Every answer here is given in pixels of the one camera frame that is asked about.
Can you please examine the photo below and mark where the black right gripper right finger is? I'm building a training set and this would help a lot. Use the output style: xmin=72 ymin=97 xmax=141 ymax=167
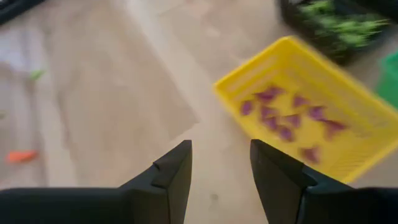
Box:
xmin=250 ymin=139 xmax=398 ymax=224

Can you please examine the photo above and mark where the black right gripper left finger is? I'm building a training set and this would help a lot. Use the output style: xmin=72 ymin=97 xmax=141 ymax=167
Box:
xmin=0 ymin=139 xmax=193 ymax=224

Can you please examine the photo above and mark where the orange plastic pumpkin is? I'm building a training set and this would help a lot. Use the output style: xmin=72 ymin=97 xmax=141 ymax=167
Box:
xmin=6 ymin=149 xmax=40 ymax=164

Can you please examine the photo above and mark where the green plastic mesh basket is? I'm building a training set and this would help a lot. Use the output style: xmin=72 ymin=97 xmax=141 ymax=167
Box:
xmin=374 ymin=51 xmax=398 ymax=110

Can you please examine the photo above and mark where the yellow plastic mesh basket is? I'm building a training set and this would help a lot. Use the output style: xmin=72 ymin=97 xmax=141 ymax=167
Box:
xmin=213 ymin=35 xmax=398 ymax=184

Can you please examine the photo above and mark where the black plastic mesh basket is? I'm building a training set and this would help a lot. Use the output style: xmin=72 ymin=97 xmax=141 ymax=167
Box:
xmin=279 ymin=0 xmax=392 ymax=66

